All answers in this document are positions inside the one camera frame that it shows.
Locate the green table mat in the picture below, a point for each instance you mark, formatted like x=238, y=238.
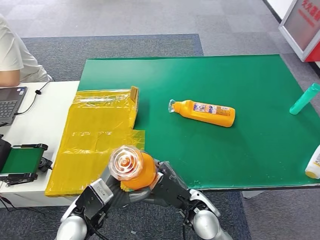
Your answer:
x=200, y=76

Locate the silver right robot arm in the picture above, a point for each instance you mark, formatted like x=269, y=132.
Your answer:
x=206, y=225

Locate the yellow plastic wrapped box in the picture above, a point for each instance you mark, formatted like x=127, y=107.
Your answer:
x=95, y=132

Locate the small green belt conveyor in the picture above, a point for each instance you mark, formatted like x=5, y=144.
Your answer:
x=23, y=160

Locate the person's right forearm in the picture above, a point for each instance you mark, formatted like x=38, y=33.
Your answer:
x=8, y=78

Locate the red and white display stand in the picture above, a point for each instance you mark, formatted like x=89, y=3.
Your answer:
x=303, y=26

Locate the orange bottle with clear cap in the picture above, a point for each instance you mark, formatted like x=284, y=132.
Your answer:
x=204, y=114
x=142, y=170

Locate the person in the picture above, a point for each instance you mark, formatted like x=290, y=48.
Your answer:
x=27, y=64

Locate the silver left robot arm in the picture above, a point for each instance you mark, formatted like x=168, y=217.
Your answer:
x=71, y=228

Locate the dark grey laptop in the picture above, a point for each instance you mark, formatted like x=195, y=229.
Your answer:
x=10, y=102

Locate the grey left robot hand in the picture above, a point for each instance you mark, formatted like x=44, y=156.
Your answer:
x=120, y=197

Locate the green plastic bottle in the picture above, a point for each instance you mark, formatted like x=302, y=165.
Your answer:
x=303, y=100

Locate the black box device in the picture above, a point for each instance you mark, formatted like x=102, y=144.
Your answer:
x=4, y=152

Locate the white table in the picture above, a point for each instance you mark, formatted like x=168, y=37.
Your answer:
x=50, y=116

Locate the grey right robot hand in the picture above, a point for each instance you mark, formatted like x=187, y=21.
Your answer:
x=170, y=185

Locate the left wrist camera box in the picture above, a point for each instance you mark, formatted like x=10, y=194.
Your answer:
x=93, y=197

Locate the white bottle with yellow cap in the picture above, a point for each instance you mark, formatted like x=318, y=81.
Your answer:
x=314, y=165

